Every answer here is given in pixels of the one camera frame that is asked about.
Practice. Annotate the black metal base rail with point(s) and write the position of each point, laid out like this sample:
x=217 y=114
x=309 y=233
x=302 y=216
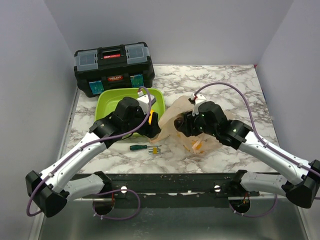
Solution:
x=173 y=190

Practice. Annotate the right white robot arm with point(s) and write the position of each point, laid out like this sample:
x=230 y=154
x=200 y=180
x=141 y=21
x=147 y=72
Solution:
x=296 y=179

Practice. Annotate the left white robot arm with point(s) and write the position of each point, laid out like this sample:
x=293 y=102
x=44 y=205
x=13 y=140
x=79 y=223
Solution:
x=53 y=187

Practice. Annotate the yellow fake mango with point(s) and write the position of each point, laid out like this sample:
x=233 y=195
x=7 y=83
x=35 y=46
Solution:
x=150 y=117

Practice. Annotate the green plastic basin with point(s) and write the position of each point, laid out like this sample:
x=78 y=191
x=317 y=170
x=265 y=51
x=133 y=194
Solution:
x=107 y=105

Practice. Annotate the small yellow metal connector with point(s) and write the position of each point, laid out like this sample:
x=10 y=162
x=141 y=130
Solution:
x=154 y=150

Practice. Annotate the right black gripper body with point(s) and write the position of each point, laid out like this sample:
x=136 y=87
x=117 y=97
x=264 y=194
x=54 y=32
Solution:
x=194 y=124

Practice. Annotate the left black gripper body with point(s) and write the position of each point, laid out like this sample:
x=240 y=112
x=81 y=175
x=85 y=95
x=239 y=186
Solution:
x=144 y=130

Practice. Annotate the green handled screwdriver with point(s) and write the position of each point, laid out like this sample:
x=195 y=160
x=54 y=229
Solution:
x=142 y=147

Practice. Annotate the translucent orange plastic bag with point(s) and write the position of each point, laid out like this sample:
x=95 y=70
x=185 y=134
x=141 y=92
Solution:
x=201 y=144

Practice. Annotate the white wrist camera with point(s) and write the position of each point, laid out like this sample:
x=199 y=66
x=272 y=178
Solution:
x=144 y=102
x=197 y=99

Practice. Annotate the black plastic toolbox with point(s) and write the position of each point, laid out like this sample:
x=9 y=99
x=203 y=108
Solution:
x=114 y=67

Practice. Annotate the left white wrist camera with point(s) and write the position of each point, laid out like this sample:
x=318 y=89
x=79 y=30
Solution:
x=144 y=102

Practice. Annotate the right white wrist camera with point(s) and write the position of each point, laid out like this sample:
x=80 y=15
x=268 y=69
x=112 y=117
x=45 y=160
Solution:
x=197 y=99

